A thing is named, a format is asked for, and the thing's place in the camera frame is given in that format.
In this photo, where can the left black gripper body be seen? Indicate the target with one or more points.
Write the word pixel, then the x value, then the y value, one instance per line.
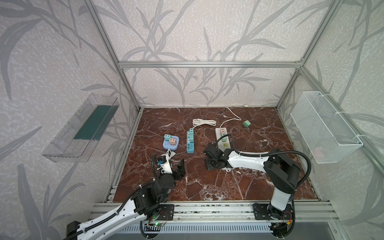
pixel 173 174

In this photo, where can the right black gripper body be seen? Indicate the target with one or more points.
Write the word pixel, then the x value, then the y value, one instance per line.
pixel 210 156

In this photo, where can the long white power strip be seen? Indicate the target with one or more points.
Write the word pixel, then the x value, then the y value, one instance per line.
pixel 219 135

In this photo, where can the blue square power socket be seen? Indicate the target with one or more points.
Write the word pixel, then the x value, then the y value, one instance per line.
pixel 167 146

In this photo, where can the pink cube plug front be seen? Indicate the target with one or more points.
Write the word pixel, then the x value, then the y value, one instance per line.
pixel 173 141

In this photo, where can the teal USB power strip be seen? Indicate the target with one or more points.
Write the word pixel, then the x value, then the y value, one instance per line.
pixel 190 146

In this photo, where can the green double cube plug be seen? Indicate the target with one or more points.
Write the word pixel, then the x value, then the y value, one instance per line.
pixel 246 124

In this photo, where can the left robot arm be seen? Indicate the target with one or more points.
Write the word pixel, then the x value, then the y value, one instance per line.
pixel 143 203

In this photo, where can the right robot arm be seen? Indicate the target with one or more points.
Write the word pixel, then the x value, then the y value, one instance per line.
pixel 282 171

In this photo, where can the clear plastic tray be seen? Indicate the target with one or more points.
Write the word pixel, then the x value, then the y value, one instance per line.
pixel 77 140

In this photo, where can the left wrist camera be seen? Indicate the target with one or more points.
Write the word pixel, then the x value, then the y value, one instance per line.
pixel 164 165

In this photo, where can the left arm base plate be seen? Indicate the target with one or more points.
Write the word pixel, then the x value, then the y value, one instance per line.
pixel 165 211

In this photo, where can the aluminium front rail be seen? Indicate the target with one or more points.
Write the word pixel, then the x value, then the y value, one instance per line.
pixel 243 211

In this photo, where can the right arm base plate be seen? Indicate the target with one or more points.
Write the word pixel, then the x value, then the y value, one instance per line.
pixel 261 211

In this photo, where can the white wire mesh basket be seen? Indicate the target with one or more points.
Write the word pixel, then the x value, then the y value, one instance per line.
pixel 328 136

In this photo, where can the aluminium cage frame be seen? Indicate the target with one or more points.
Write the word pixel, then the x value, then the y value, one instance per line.
pixel 344 60

